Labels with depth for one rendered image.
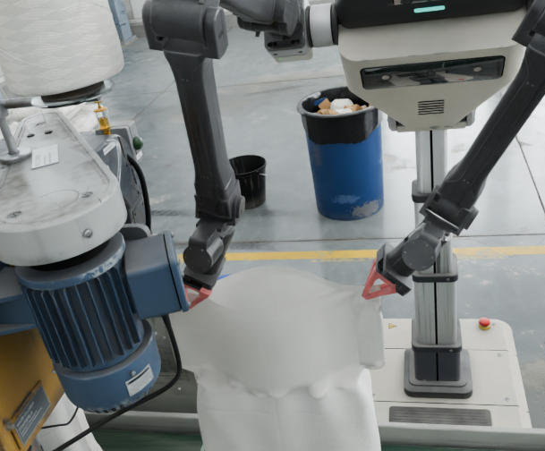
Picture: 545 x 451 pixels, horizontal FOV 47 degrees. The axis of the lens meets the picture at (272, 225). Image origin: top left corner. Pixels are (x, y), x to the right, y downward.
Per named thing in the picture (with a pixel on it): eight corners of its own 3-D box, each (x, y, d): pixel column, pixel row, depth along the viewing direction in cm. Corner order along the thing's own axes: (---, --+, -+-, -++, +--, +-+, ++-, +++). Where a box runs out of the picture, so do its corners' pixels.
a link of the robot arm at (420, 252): (481, 207, 108) (438, 182, 110) (473, 226, 98) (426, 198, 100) (445, 259, 114) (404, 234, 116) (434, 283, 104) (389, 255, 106)
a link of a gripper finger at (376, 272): (350, 294, 118) (382, 263, 113) (352, 274, 124) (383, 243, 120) (377, 314, 119) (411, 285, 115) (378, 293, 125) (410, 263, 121)
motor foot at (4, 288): (74, 300, 93) (56, 251, 89) (34, 353, 83) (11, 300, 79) (20, 300, 95) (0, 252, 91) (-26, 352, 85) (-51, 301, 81)
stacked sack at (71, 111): (93, 106, 460) (87, 87, 453) (65, 128, 423) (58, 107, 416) (14, 113, 476) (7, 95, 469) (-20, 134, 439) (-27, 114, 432)
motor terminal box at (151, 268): (188, 288, 99) (172, 225, 93) (196, 325, 90) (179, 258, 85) (136, 302, 98) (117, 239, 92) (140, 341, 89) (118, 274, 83)
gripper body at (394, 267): (378, 276, 112) (406, 250, 108) (379, 247, 121) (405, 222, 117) (405, 296, 113) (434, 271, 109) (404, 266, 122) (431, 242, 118)
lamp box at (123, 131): (144, 157, 138) (134, 120, 134) (137, 166, 135) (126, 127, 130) (114, 159, 140) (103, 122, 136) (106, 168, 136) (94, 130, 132)
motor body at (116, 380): (178, 353, 102) (140, 221, 90) (144, 424, 89) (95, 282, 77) (95, 351, 106) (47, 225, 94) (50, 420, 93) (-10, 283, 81)
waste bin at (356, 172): (393, 183, 386) (387, 81, 354) (390, 225, 342) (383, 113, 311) (316, 187, 397) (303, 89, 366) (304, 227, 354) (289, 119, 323)
